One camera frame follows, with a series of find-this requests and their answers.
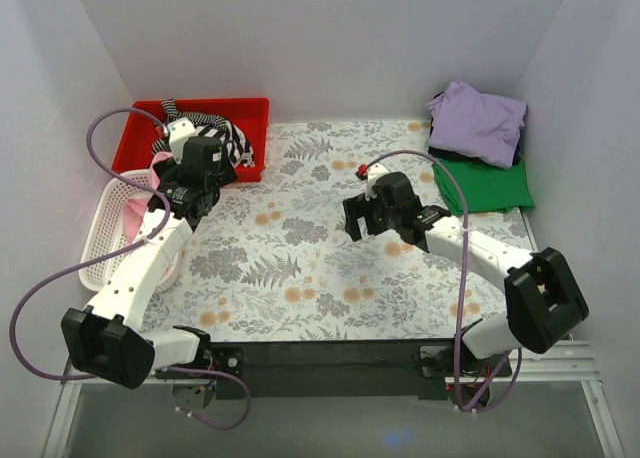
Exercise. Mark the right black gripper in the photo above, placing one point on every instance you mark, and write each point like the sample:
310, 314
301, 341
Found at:
361, 217

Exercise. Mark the black white striped shirt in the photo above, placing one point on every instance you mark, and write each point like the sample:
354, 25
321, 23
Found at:
239, 148

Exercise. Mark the white plastic basket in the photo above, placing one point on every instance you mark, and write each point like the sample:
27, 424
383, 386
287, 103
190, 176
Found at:
106, 233

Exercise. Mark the folded green shirt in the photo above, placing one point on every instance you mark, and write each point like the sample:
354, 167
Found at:
485, 188

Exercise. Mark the floral table mat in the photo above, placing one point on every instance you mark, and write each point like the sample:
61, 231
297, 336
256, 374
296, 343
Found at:
272, 261

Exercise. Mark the aluminium rail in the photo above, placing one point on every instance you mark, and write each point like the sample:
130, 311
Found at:
566, 361

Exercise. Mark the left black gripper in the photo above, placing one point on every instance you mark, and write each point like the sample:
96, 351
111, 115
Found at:
226, 173

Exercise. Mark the pink t shirt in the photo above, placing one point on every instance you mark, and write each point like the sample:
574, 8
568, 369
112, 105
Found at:
134, 208

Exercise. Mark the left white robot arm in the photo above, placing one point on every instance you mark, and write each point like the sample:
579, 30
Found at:
104, 338

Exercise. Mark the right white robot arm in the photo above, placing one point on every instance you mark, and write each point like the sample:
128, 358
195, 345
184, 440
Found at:
543, 300

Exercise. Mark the red plastic bin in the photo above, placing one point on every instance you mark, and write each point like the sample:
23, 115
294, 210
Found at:
240, 124

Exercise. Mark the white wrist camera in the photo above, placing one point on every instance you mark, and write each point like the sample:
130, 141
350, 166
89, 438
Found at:
370, 175
180, 131

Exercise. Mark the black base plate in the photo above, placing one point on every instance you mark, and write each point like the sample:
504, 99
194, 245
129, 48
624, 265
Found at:
427, 382

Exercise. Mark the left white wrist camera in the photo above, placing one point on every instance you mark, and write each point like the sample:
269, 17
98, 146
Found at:
180, 131

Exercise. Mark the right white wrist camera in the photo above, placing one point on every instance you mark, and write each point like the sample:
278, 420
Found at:
370, 175

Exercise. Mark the folded purple shirt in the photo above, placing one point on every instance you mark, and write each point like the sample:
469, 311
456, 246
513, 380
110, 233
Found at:
475, 123

